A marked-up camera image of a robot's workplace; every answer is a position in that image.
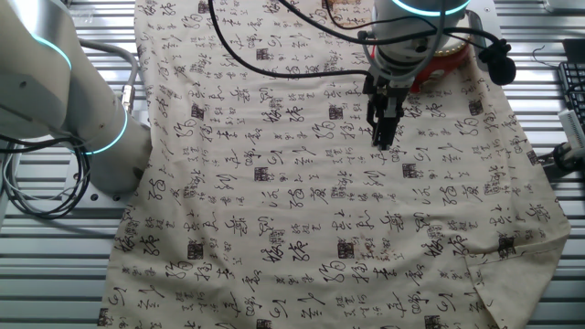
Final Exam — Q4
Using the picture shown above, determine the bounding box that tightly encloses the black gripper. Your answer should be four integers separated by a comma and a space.
362, 72, 411, 152

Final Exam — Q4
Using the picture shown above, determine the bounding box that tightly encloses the red drum with white skin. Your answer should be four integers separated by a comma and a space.
369, 39, 473, 93

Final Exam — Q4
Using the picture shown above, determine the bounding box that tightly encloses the beige calligraphy print cloth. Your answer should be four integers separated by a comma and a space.
97, 0, 571, 329

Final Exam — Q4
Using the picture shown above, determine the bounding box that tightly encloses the white rectangular box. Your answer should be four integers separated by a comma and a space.
557, 108, 585, 150

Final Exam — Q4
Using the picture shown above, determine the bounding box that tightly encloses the black computer keyboard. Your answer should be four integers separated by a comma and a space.
557, 60, 585, 134

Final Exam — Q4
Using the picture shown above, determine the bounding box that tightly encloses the dark monitor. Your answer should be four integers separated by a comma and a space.
561, 37, 585, 64

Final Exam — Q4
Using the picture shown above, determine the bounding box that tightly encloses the thick black camera cable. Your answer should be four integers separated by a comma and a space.
277, 0, 505, 50

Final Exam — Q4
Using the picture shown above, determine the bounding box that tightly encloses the thin black cable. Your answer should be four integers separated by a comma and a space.
325, 0, 441, 31

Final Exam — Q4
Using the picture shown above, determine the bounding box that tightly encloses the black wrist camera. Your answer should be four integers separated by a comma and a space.
477, 37, 518, 87

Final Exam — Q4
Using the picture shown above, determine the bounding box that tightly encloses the grey metal camera bracket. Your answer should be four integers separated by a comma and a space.
464, 7, 494, 61

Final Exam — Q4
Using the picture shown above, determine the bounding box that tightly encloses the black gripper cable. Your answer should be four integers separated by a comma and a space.
207, 0, 372, 80

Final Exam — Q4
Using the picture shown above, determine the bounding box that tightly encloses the black camera stand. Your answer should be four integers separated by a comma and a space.
536, 142, 585, 182

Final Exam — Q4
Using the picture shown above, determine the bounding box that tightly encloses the grey hose with metal connector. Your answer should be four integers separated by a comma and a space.
78, 37, 140, 114

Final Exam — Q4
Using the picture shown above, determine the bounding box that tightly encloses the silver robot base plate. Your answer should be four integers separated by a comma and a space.
60, 149, 138, 210

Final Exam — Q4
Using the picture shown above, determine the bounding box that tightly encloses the black and grey cable bundle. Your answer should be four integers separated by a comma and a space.
0, 133, 92, 219

